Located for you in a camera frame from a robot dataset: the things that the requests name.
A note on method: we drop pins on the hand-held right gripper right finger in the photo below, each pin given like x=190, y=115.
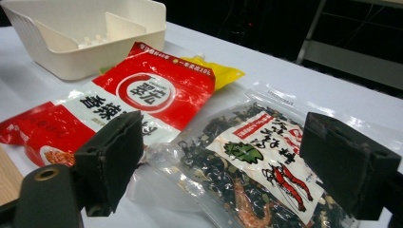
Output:
x=342, y=164

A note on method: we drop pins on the clear dried seaweed shrimp packet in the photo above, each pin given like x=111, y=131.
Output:
x=253, y=152

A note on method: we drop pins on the white table mat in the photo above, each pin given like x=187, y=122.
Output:
x=285, y=72

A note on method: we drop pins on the white plastic divided basket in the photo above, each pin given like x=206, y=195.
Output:
x=79, y=63

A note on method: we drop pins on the wooden table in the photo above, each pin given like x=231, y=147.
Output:
x=8, y=180

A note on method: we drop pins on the white metal table frame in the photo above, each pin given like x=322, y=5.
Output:
x=348, y=60

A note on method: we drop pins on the red and white seasoning packet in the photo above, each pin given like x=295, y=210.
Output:
x=177, y=95

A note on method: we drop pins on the yellow spouted pouch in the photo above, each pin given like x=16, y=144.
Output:
x=225, y=74

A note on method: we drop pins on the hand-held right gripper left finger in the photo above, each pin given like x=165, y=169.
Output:
x=117, y=155

